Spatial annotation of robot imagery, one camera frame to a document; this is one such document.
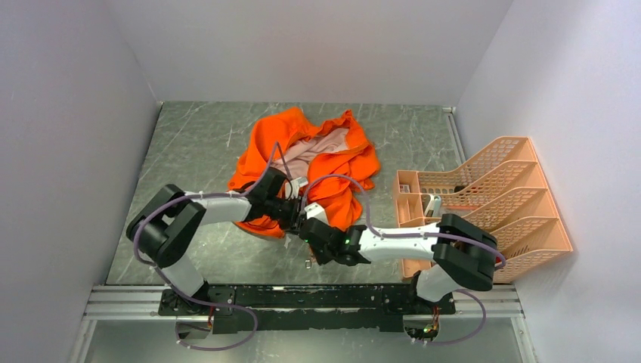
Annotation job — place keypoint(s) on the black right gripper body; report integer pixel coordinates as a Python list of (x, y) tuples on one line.
[(323, 255)]

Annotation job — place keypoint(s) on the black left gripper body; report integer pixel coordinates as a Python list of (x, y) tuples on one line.
[(286, 212)]

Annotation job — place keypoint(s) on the orange jacket with pink lining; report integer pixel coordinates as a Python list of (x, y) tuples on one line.
[(336, 157)]

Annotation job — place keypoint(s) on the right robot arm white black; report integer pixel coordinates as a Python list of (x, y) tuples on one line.
[(463, 255)]

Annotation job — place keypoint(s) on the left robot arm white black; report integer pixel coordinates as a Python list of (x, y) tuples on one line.
[(165, 227)]

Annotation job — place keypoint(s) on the small items in organizer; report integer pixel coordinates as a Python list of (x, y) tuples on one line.
[(427, 203)]

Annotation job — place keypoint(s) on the peach plastic file organizer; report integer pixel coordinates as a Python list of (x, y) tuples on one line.
[(506, 188)]

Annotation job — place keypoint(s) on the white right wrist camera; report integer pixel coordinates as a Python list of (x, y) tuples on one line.
[(315, 211)]

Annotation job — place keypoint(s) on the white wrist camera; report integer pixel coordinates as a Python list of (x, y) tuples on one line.
[(315, 211), (295, 187)]

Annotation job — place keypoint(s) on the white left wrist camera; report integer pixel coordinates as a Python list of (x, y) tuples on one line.
[(295, 187)]

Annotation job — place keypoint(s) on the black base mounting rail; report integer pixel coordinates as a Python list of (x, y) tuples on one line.
[(301, 307)]

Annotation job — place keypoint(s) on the aluminium frame rail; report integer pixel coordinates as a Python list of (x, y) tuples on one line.
[(121, 324)]

